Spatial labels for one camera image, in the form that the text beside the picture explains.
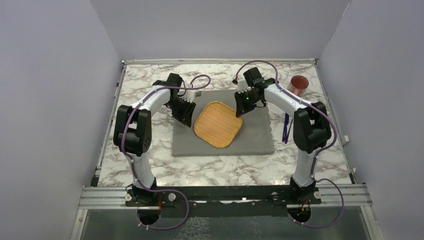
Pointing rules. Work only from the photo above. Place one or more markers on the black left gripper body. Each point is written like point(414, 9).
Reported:
point(171, 103)

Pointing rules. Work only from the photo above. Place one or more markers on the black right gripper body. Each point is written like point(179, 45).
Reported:
point(255, 100)

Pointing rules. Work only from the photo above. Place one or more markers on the woven yellow wicker tray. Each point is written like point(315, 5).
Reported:
point(217, 124)

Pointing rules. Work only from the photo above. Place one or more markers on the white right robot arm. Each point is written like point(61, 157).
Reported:
point(311, 127)

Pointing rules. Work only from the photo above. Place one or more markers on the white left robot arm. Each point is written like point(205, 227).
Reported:
point(133, 133)

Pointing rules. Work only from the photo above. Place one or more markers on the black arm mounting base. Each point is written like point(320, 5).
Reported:
point(221, 201)

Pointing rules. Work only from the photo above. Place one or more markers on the pink patterned cup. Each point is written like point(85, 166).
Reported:
point(298, 85)

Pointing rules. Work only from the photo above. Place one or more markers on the purple iridescent spoon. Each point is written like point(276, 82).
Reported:
point(290, 126)

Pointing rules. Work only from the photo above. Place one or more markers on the purple iridescent knife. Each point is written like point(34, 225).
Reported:
point(285, 134)

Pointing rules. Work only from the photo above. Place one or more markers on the aluminium table frame rail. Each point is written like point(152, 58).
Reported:
point(96, 198)

